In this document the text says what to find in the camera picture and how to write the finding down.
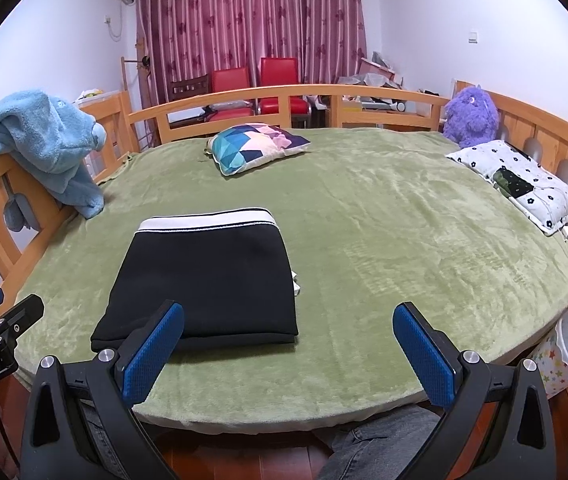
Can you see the pile of boxes and bags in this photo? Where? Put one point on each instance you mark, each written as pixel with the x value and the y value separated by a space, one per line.
pixel 379 80

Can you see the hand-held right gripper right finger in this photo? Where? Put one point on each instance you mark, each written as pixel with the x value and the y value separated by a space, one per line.
pixel 424 355

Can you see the white floral pillow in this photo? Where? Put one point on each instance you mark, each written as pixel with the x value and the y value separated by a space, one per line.
pixel 549 195

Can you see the geometric patterned pillow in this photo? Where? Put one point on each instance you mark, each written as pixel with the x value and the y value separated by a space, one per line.
pixel 254 145

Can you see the blue fleece garment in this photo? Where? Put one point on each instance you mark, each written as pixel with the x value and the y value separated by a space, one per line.
pixel 39 130

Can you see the black pants with white stripe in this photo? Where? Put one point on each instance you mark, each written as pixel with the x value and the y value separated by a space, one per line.
pixel 204 280

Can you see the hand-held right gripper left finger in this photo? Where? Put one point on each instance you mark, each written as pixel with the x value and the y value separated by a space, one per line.
pixel 151 355

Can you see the star patterned bin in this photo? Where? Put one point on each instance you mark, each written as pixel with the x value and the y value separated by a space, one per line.
pixel 564 355

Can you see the person's grey jeans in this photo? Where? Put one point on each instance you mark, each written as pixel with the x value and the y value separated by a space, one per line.
pixel 374 440

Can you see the purple plush toy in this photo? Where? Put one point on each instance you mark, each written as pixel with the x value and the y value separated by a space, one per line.
pixel 469 115

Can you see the green fleece blanket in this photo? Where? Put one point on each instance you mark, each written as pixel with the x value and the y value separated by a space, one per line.
pixel 389 240

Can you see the dark green cloth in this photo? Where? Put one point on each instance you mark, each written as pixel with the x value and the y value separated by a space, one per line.
pixel 514 182

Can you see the red chair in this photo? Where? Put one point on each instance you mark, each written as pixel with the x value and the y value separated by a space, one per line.
pixel 231 85
pixel 279 80

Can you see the dark wooden chair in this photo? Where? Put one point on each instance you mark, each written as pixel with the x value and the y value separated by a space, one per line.
pixel 189 85

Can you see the wooden bed frame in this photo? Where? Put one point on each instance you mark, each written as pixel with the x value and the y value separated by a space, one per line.
pixel 284 91

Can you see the maroon flowered curtain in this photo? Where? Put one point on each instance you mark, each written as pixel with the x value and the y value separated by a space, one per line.
pixel 264 10

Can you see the white wall switch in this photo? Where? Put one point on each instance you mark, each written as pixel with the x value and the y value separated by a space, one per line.
pixel 473 36

